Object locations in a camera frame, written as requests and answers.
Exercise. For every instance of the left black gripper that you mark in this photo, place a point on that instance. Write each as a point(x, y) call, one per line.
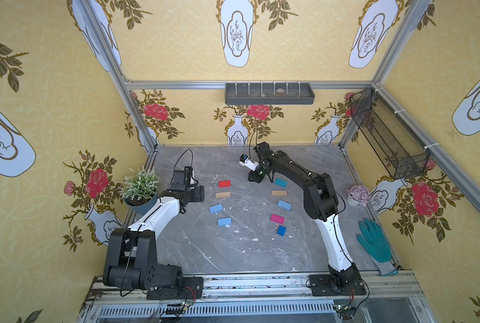
point(195, 194)

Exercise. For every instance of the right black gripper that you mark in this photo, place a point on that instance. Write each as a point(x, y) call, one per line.
point(258, 174)

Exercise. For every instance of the teal rectangular block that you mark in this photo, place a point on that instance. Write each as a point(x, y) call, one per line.
point(281, 183)

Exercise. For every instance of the natural wood block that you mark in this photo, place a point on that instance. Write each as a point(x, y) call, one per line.
point(279, 193)
point(223, 195)

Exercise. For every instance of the red rectangular block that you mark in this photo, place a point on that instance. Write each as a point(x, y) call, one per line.
point(224, 183)

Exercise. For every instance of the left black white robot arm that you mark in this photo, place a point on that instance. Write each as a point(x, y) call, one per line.
point(132, 261)

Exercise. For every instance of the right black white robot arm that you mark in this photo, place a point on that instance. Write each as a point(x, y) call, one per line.
point(320, 201)

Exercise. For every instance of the upper left light blue block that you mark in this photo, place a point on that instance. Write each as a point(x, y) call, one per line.
point(216, 208)

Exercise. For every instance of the light blue block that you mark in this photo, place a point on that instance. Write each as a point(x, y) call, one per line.
point(216, 208)
point(226, 221)
point(284, 205)

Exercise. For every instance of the right light blue block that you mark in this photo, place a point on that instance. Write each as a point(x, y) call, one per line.
point(284, 205)

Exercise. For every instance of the lower left light blue block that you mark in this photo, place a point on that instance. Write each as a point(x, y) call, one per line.
point(226, 221)

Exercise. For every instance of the magenta rectangular block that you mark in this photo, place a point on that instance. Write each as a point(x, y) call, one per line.
point(277, 219)

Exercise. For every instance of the potted white green plant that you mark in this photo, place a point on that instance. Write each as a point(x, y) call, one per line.
point(140, 191)

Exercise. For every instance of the dark blue square block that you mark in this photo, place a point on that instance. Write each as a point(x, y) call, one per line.
point(281, 231)

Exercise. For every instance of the pink flower bouquet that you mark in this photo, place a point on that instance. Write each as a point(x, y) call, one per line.
point(358, 195)

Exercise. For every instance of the teal work glove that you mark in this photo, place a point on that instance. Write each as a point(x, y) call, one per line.
point(374, 242)

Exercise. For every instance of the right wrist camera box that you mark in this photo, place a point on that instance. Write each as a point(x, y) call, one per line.
point(246, 161)

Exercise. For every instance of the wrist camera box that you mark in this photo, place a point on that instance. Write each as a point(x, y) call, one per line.
point(246, 161)
point(182, 179)

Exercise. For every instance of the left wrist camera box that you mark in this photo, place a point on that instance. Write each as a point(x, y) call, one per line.
point(182, 179)

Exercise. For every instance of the grey wall shelf tray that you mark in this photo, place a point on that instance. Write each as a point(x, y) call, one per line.
point(269, 93)

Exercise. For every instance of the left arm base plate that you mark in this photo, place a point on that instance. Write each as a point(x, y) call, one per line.
point(185, 288)

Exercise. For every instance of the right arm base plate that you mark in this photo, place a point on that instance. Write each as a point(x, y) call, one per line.
point(328, 285)

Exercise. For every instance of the black wire mesh basket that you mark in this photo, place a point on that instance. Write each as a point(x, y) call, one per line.
point(400, 151)

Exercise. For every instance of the aluminium front rail frame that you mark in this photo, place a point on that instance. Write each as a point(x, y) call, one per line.
point(375, 298)

